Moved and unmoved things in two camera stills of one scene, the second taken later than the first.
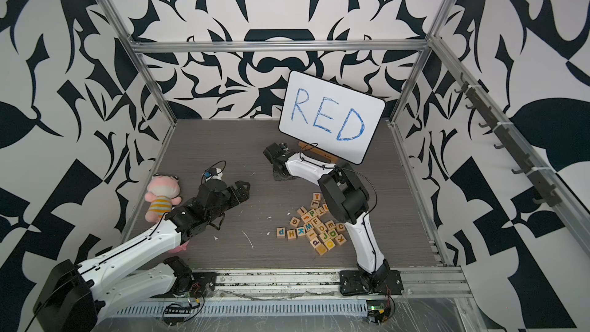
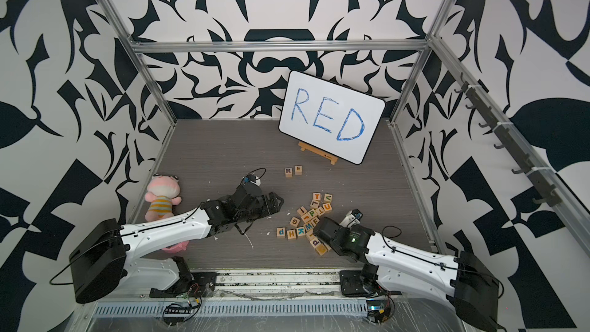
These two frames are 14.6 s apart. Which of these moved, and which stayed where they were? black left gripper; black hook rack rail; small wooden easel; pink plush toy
Moved: black left gripper
Stayed: black hook rack rail; pink plush toy; small wooden easel
